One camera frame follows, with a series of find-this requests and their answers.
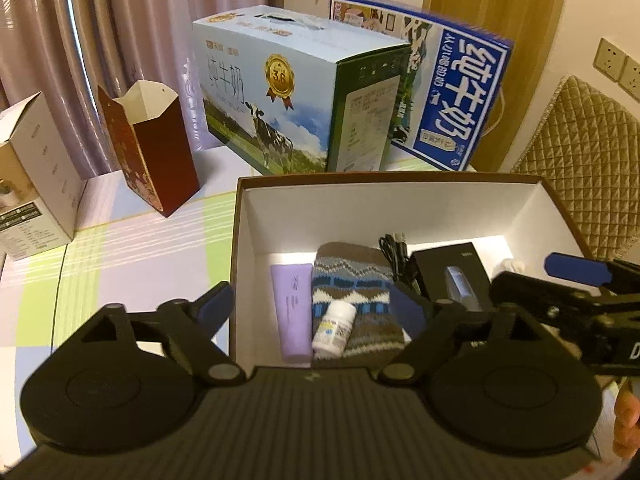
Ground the checked tablecloth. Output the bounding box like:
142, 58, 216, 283
1, 148, 258, 469

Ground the quilted olive chair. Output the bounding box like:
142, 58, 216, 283
511, 75, 639, 259

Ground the pink curtain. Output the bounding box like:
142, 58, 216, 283
1, 0, 282, 178

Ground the double wall socket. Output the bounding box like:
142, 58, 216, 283
593, 38, 640, 101

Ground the black shaver box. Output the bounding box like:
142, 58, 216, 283
407, 242, 495, 312

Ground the striped knitted pouch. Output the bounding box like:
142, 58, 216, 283
311, 242, 406, 370

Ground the black cable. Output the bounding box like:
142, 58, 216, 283
377, 231, 421, 286

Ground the wooden door panel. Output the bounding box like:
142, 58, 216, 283
423, 0, 564, 171

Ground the light blue milk carton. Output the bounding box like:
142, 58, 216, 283
192, 6, 409, 174

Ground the small white pill bottle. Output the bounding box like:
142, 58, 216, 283
311, 300, 357, 360

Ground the person's right hand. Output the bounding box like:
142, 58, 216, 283
613, 382, 640, 460

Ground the purple cosmetic tube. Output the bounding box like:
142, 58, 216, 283
270, 263, 312, 364

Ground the bag of cotton swabs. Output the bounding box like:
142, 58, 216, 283
492, 258, 526, 278

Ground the white product box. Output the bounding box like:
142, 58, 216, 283
0, 92, 84, 260

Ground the dark blue milk carton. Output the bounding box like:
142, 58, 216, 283
330, 0, 513, 171

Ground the large brown cardboard box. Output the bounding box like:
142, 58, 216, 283
228, 170, 609, 376

